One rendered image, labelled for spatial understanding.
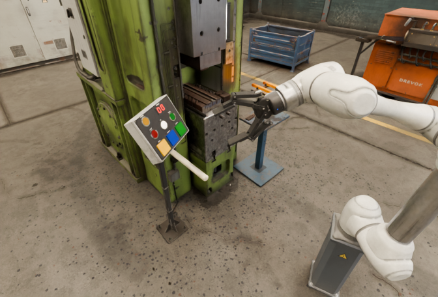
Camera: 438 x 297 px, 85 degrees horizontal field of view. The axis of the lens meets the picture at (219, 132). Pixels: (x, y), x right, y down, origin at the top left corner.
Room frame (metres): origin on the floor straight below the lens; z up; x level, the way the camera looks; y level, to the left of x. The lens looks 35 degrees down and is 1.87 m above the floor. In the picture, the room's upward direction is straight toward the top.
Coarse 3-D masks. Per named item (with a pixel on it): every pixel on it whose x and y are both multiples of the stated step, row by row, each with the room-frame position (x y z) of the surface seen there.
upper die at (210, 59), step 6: (180, 54) 1.75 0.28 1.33; (210, 54) 1.66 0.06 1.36; (216, 54) 1.70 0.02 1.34; (186, 60) 1.70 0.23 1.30; (192, 60) 1.65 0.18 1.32; (198, 60) 1.61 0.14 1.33; (204, 60) 1.62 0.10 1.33; (210, 60) 1.66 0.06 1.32; (216, 60) 1.70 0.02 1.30; (192, 66) 1.65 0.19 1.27; (198, 66) 1.61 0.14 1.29; (204, 66) 1.62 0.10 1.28
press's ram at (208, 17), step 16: (176, 0) 1.66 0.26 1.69; (192, 0) 1.57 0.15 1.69; (208, 0) 1.66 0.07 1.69; (224, 0) 1.75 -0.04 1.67; (192, 16) 1.57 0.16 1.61; (208, 16) 1.65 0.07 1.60; (224, 16) 1.75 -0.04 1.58; (192, 32) 1.56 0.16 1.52; (208, 32) 1.65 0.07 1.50; (224, 32) 1.76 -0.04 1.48; (192, 48) 1.56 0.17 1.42; (208, 48) 1.65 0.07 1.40; (224, 48) 1.76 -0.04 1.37
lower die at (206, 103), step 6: (186, 84) 1.97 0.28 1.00; (192, 84) 1.99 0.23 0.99; (186, 90) 1.87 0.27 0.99; (198, 90) 1.85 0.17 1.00; (204, 90) 1.87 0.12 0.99; (186, 96) 1.77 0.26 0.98; (192, 96) 1.75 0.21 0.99; (198, 96) 1.75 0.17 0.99; (204, 96) 1.73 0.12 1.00; (216, 96) 1.75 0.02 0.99; (186, 102) 1.73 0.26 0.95; (192, 102) 1.68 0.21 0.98; (198, 102) 1.67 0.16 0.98; (204, 102) 1.65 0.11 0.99; (210, 102) 1.65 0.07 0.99; (216, 102) 1.70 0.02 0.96; (198, 108) 1.63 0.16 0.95; (204, 108) 1.61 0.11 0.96; (210, 108) 1.65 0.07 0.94
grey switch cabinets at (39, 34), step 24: (0, 0) 5.10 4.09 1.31; (24, 0) 5.35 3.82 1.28; (48, 0) 5.64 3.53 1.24; (0, 24) 4.98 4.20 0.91; (24, 24) 5.24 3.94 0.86; (48, 24) 5.53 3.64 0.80; (0, 48) 4.85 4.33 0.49; (24, 48) 5.11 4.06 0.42; (48, 48) 5.41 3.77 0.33; (0, 72) 4.76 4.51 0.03
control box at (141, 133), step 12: (156, 108) 1.23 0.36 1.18; (168, 108) 1.30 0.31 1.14; (132, 120) 1.06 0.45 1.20; (156, 120) 1.17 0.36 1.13; (168, 120) 1.23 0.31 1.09; (180, 120) 1.31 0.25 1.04; (132, 132) 1.06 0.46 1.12; (144, 132) 1.05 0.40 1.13; (168, 132) 1.17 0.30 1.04; (144, 144) 1.03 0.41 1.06; (156, 144) 1.06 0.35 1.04; (168, 144) 1.12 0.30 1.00; (156, 156) 1.01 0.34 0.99
